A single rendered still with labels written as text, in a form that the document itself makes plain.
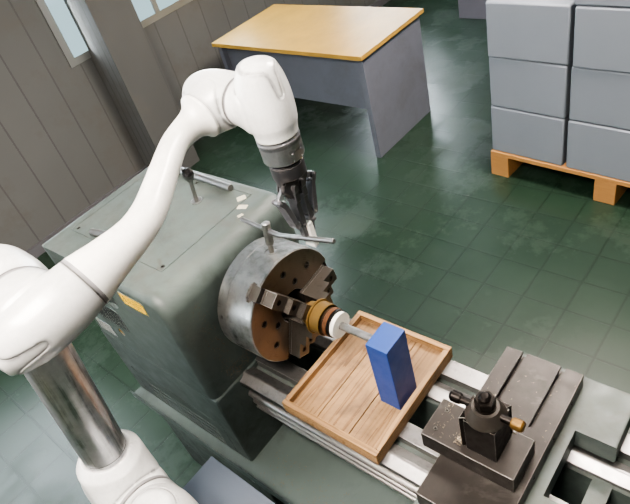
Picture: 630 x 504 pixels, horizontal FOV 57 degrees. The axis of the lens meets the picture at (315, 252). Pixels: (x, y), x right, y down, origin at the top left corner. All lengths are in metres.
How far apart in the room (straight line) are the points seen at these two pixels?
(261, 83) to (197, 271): 0.58
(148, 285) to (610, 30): 2.29
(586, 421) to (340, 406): 0.57
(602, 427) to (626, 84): 1.98
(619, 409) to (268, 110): 0.98
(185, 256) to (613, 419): 1.07
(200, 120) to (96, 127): 3.32
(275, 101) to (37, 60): 3.28
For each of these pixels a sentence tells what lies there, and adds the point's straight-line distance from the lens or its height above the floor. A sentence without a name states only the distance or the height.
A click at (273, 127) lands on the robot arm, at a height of 1.63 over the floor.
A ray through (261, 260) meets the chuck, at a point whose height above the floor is 1.24.
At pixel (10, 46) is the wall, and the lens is 4.22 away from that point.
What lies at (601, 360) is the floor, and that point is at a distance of 2.72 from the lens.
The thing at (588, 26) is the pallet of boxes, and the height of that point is 0.95.
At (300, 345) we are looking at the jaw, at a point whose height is 1.00.
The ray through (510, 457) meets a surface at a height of 1.02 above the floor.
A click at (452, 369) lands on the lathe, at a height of 0.87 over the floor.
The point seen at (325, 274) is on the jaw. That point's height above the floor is 1.11.
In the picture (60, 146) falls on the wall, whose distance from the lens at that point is 4.40.
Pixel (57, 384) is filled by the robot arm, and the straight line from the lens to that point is 1.24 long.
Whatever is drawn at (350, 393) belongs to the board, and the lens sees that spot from 1.56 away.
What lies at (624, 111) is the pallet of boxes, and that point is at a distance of 3.17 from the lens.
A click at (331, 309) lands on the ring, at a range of 1.44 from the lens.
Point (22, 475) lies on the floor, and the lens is 3.17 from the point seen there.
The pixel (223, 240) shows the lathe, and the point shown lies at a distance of 1.55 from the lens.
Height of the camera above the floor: 2.14
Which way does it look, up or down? 39 degrees down
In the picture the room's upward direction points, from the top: 18 degrees counter-clockwise
